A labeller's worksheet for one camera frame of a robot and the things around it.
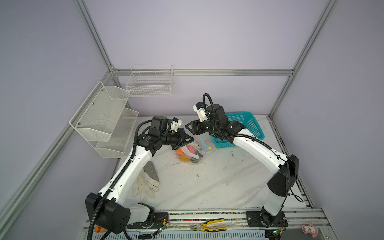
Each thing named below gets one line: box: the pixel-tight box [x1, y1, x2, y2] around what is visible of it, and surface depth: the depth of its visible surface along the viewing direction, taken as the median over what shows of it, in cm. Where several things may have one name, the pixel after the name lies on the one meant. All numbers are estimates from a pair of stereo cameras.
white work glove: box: [132, 168, 160, 202], surface depth 85 cm
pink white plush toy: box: [301, 222, 319, 238], surface depth 70 cm
